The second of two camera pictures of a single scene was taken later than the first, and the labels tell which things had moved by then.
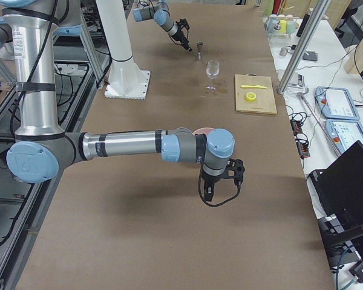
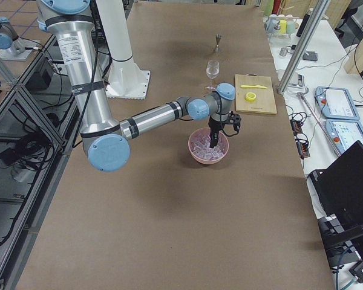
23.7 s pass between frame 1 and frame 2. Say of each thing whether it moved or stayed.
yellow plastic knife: stayed
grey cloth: stayed
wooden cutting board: stayed
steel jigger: moved
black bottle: stayed
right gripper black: moved
